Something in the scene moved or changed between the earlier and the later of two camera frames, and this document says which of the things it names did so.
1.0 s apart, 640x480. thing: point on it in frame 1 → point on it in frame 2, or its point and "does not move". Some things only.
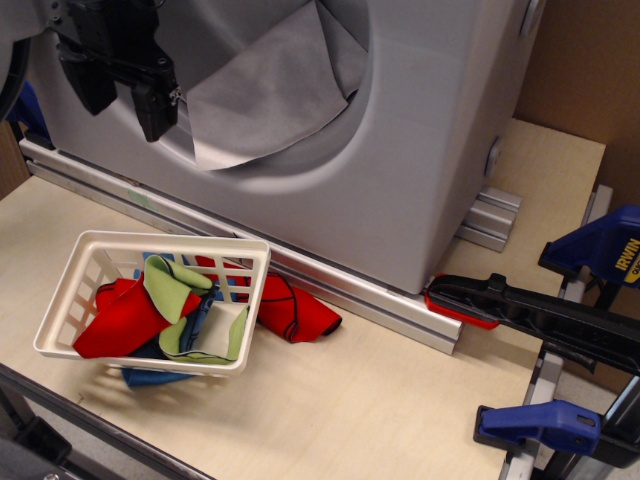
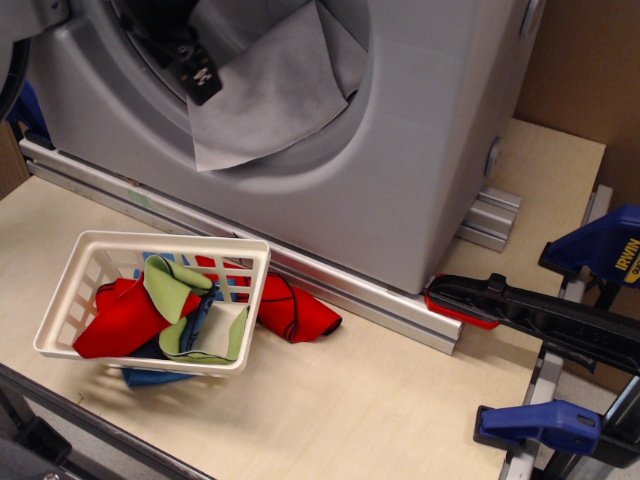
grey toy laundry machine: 387,192 does not move
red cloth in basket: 124,314 does not move
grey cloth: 261,74 does not move
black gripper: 118,37 → 165,28
